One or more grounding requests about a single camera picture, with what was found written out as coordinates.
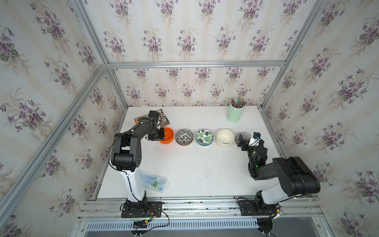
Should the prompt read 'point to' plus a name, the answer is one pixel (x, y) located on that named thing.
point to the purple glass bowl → (245, 136)
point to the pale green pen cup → (235, 110)
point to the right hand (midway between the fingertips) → (250, 135)
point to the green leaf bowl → (204, 137)
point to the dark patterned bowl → (184, 137)
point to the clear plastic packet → (154, 182)
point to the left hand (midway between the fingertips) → (163, 138)
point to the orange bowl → (168, 136)
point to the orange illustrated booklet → (163, 114)
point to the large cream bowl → (225, 138)
